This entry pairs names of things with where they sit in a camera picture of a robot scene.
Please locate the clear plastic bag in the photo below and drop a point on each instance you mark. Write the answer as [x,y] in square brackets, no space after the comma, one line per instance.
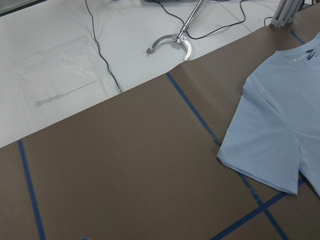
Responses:
[61,81]

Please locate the aluminium frame post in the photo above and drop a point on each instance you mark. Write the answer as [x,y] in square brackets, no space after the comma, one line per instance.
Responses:
[285,13]

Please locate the light blue t-shirt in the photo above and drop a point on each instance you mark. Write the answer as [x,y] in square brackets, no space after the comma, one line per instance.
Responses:
[274,135]

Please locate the reacher grabber tool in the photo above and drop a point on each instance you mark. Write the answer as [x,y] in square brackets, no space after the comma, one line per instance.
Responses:
[179,38]

